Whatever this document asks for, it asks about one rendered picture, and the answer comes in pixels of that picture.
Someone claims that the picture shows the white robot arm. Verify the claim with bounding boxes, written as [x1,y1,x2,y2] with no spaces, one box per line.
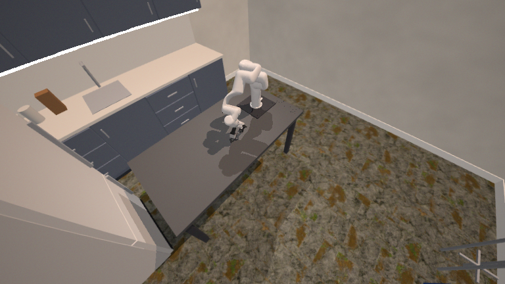
[222,60,268,139]

